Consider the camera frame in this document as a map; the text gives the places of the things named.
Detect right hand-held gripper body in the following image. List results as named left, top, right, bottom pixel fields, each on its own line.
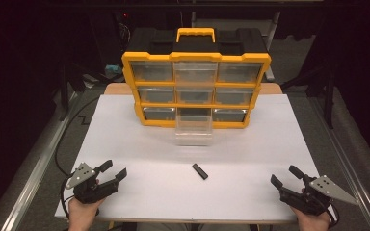
left=278, top=174, right=360, bottom=217

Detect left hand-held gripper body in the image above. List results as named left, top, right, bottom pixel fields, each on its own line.
left=66, top=162, right=120, bottom=205

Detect person's right hand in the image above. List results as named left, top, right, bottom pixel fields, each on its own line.
left=290, top=206, right=332, bottom=231

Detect person's left hand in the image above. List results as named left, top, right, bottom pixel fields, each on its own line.
left=67, top=196, right=106, bottom=231

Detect white table cover board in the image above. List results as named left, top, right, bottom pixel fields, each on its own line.
left=54, top=93, right=323, bottom=224

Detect black stand legs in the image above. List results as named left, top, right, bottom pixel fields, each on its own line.
left=280, top=62, right=339, bottom=130
left=57, top=60, right=123, bottom=122

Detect small black rectangular stick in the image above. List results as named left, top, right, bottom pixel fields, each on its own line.
left=191, top=163, right=209, bottom=181

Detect clear plastic drawer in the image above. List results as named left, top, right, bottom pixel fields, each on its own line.
left=174, top=115, right=214, bottom=147

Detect small teal object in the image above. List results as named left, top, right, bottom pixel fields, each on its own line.
left=105, top=64, right=124, bottom=76

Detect group of clear cabinet drawers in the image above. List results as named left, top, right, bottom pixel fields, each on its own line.
left=129, top=61, right=264, bottom=123

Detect yellow and black organizer cabinet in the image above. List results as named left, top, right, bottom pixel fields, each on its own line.
left=120, top=27, right=273, bottom=130

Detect aluminium floor rail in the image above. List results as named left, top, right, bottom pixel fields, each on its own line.
left=307, top=95, right=370, bottom=231
left=0, top=91, right=82, bottom=231

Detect grey metal post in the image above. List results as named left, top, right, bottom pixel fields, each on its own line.
left=263, top=11, right=282, bottom=83

